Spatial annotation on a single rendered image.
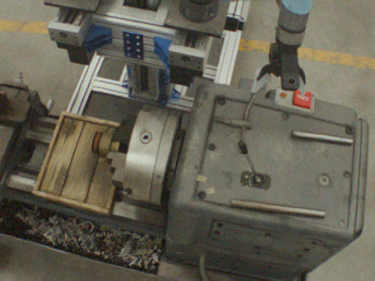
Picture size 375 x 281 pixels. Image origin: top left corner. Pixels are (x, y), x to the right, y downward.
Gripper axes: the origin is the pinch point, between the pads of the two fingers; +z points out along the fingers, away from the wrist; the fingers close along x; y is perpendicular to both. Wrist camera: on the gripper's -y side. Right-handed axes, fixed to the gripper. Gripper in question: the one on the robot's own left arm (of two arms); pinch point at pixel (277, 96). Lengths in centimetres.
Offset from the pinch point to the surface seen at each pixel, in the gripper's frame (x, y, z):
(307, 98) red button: -13.2, 12.2, 12.5
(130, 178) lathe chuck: 42, -12, 26
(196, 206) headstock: 21.5, -24.3, 21.1
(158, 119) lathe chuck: 34.0, 3.8, 16.9
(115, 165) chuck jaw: 48, -5, 30
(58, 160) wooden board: 74, 10, 50
